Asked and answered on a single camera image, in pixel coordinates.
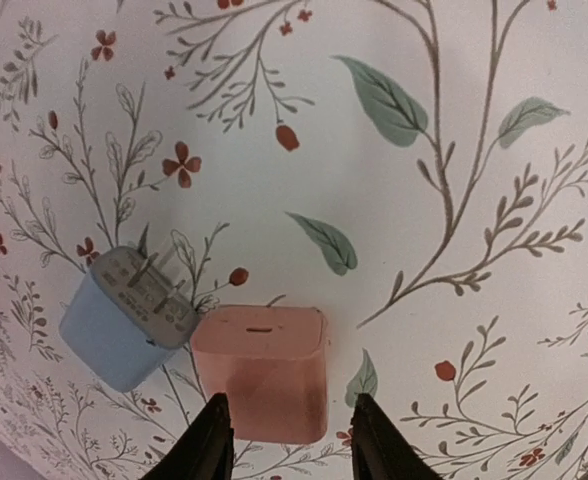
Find pink charger plug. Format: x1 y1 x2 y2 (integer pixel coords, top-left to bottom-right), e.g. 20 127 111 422
190 305 328 445

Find light blue charger plug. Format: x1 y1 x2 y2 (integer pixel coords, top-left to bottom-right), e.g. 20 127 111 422
59 246 200 393

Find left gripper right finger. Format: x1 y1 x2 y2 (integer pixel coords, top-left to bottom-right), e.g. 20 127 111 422
351 393 442 480

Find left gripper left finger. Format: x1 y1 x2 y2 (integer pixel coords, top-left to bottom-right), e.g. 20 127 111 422
146 393 234 480

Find floral table mat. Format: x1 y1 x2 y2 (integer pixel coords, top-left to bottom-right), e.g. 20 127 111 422
0 1 588 479

